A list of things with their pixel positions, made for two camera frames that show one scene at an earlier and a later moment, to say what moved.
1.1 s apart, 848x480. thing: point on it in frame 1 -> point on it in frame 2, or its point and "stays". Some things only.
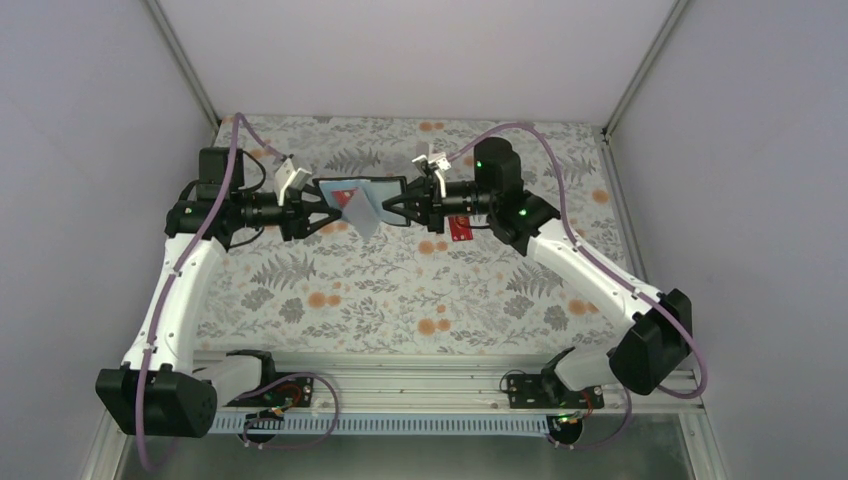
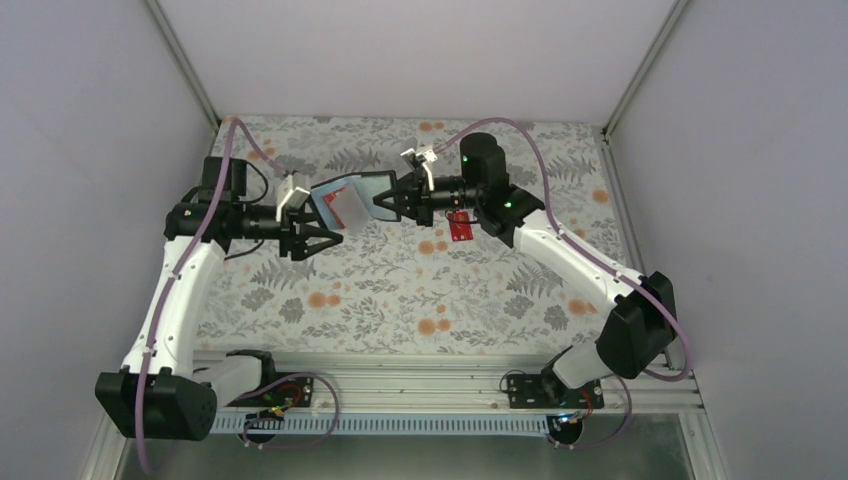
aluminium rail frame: x=449 y=382 stays
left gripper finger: x=318 y=219 -> x=336 y=238
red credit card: x=460 y=227 stays
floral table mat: x=463 y=289 stays
